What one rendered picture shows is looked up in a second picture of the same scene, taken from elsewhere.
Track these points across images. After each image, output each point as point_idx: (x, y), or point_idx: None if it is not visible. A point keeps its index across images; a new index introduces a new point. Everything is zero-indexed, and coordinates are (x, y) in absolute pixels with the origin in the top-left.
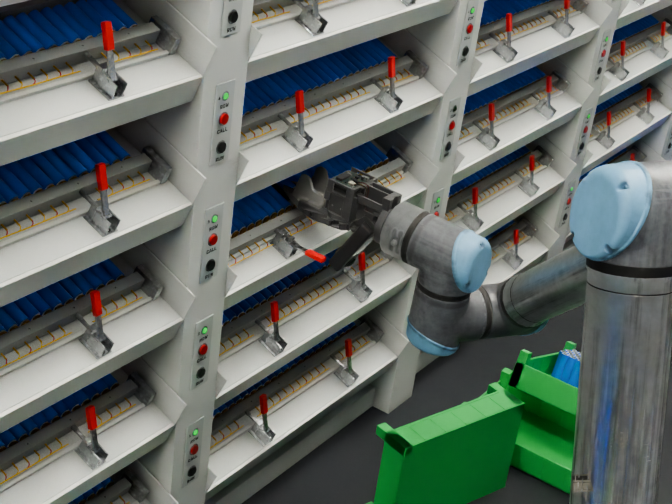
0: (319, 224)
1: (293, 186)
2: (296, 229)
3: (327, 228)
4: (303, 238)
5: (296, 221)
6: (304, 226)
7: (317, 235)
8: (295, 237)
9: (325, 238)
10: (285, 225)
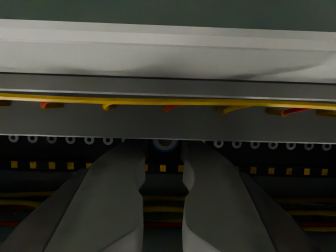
0: (90, 70)
1: (169, 151)
2: (256, 80)
3: (34, 60)
4: (311, 72)
5: (239, 109)
6: (236, 108)
7: (186, 63)
8: (334, 78)
9: (133, 47)
10: (322, 124)
